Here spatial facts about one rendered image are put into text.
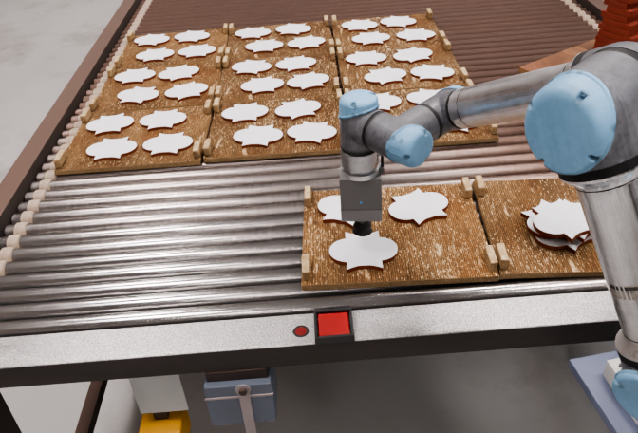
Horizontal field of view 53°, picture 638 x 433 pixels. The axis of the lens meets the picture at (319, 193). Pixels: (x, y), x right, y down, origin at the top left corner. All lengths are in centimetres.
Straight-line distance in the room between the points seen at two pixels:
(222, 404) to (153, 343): 19
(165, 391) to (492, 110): 84
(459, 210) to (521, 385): 101
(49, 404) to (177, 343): 132
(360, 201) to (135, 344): 53
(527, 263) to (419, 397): 103
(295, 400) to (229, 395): 101
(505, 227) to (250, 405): 68
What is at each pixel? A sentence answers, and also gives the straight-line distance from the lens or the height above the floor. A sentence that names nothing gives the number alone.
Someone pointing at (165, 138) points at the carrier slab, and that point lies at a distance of 195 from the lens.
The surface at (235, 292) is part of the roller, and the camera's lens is 138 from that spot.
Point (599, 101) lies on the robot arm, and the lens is 83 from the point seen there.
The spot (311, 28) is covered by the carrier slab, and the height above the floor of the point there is 94.
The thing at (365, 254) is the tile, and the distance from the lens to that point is 140.
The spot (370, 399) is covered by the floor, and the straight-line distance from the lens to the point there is 233.
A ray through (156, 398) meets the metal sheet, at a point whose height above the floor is 78.
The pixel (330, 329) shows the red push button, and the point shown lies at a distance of 126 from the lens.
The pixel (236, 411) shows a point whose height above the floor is 75.
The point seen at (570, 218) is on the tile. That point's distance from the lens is 149.
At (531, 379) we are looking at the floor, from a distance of 245.
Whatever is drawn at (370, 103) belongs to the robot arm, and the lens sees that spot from 119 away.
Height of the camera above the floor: 184
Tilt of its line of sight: 34 degrees down
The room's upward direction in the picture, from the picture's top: 4 degrees counter-clockwise
